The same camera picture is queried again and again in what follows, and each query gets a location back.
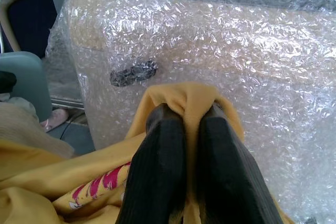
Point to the grey-green plastic chair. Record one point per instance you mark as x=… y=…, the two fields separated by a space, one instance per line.
x=26 y=77

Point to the beige knitted garment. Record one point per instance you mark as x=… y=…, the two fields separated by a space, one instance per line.
x=23 y=127

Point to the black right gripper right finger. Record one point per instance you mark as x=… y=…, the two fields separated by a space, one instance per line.
x=231 y=171

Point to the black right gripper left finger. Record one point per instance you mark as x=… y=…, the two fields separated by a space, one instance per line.
x=155 y=166

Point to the pink slipper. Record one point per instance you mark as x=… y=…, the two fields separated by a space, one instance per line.
x=53 y=119

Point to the yellow garment with pink print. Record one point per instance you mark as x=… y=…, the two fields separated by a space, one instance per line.
x=39 y=182

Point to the dark chair with beige frame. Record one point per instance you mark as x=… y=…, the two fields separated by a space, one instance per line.
x=26 y=16

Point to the bubble-wrapped beige furniture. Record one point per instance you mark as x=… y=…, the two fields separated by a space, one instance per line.
x=210 y=45

